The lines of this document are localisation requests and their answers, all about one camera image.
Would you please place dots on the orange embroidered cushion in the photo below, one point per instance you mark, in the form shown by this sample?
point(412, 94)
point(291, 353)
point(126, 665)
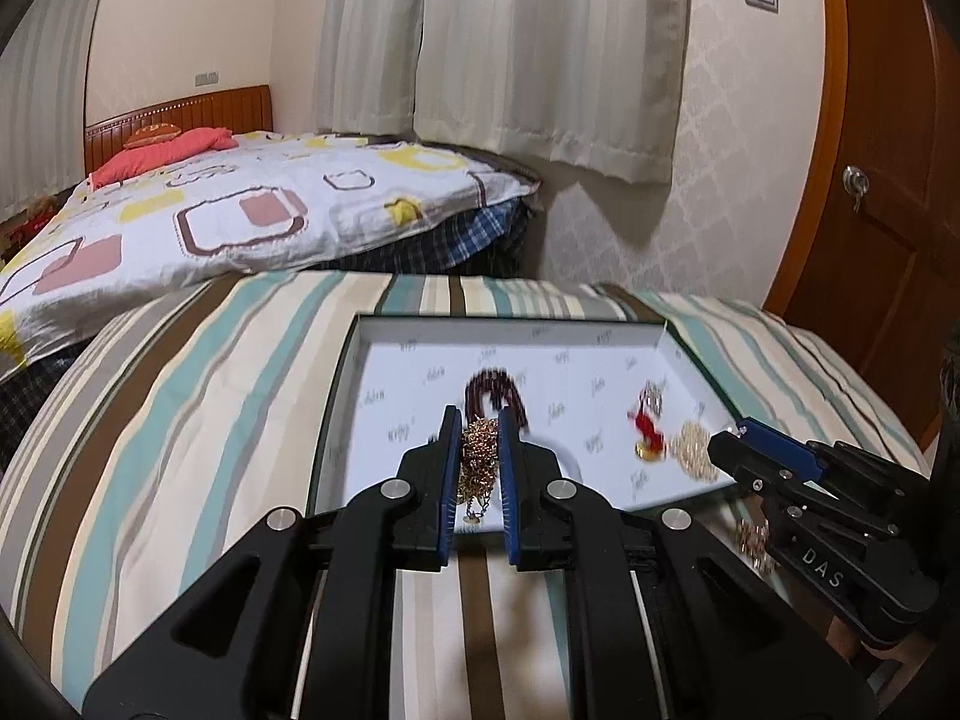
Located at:
point(152, 134)

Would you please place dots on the right hand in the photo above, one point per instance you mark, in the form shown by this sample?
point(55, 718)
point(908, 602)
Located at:
point(845, 642)

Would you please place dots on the red knot gold pendant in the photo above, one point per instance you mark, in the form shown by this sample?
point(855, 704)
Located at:
point(651, 442)

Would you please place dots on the left grey curtain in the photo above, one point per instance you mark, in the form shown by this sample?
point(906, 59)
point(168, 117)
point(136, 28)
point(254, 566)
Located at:
point(44, 67)

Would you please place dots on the patterned white bed quilt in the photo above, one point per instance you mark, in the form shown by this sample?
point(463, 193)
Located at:
point(269, 203)

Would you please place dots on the pink red pillow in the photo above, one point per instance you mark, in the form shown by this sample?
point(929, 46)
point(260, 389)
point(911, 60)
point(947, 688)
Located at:
point(134, 162)

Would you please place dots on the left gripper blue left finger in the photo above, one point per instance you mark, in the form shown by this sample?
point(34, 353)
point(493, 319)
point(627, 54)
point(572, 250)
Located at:
point(451, 436)

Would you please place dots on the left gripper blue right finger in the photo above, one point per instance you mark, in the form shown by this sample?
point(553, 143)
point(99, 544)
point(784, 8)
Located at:
point(508, 454)

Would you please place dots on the wooden headboard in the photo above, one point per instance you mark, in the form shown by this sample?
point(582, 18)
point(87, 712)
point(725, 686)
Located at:
point(241, 110)

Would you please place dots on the silver door knob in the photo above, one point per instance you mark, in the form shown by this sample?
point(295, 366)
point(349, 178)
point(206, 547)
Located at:
point(856, 183)

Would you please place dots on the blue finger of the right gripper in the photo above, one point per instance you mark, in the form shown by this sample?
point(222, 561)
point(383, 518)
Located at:
point(783, 450)

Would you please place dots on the rhinestone pearl brooch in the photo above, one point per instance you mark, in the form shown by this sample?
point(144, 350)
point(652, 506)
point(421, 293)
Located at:
point(751, 543)

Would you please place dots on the right grey curtain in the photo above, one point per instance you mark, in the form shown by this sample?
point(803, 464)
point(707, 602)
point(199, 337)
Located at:
point(596, 84)

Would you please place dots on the plaid blue bed sheet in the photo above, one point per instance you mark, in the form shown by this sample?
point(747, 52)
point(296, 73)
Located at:
point(478, 243)

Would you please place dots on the wooden door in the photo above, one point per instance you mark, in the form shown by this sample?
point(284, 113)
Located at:
point(881, 286)

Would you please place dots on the striped tablecloth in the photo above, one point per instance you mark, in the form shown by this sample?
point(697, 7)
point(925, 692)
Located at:
point(189, 419)

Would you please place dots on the grey curtain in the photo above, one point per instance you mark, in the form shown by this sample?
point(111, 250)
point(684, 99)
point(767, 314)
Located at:
point(596, 84)
point(44, 67)

